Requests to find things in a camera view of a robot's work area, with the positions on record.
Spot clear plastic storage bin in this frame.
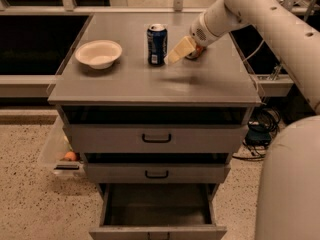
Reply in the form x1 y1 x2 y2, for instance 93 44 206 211
37 117 85 177

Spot grey top drawer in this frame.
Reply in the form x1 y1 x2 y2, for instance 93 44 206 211
64 124 248 153

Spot black floor cables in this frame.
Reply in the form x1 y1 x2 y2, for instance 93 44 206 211
232 107 283 161

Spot grey drawer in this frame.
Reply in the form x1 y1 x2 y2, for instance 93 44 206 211
89 184 227 240
84 163 230 184
64 124 248 153

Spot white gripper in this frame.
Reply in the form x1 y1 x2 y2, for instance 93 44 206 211
164 10 232 65

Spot crushed orange soda can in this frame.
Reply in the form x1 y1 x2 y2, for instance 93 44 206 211
186 46 205 60

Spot grey bottom drawer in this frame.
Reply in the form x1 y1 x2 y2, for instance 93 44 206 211
89 184 227 240

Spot grey middle drawer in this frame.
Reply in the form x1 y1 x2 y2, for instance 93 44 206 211
84 163 230 184

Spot white paper bowl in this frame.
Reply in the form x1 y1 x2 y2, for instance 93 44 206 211
75 40 122 70

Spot blue pepsi can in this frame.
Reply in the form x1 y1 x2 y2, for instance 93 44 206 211
147 24 167 66

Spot grey drawer cabinet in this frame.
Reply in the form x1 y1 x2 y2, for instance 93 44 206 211
47 12 262 240

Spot blue box on floor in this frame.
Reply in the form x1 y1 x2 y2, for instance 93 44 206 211
245 124 271 146

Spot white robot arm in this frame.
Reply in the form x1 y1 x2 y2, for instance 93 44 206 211
165 0 320 240

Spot orange fruit in bin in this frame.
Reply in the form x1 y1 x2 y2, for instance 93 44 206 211
63 151 77 161

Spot white power cable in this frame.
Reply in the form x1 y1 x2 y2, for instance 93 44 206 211
242 39 265 64

